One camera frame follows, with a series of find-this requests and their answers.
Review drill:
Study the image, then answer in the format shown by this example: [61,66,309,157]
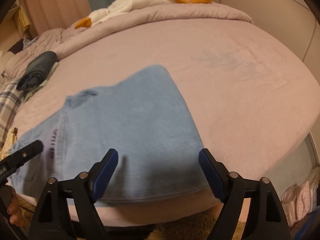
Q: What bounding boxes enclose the light blue denim pants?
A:
[9,65,208,206]

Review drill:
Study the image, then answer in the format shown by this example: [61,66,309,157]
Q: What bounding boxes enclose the person left hand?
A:
[7,196,25,227]

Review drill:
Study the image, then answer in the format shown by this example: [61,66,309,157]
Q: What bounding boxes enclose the plaid pillow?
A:
[0,79,23,148]

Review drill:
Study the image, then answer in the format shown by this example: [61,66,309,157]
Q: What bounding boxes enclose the light green folded garment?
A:
[23,62,59,102]

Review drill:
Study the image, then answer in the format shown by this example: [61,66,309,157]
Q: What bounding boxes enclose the dark folded jeans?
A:
[16,51,59,92]

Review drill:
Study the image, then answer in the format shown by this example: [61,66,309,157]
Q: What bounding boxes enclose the pink bed sheet mattress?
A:
[14,18,319,226]

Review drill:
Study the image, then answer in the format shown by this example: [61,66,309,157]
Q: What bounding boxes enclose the pink folded duvet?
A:
[1,3,253,81]

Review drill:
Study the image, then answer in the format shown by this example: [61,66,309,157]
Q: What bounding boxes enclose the pink curtain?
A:
[20,0,91,37]

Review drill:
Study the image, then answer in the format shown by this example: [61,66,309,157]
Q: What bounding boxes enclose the white goose plush toy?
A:
[74,0,213,29]

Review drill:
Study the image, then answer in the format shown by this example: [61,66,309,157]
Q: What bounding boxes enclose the white power cable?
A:
[301,17,318,63]

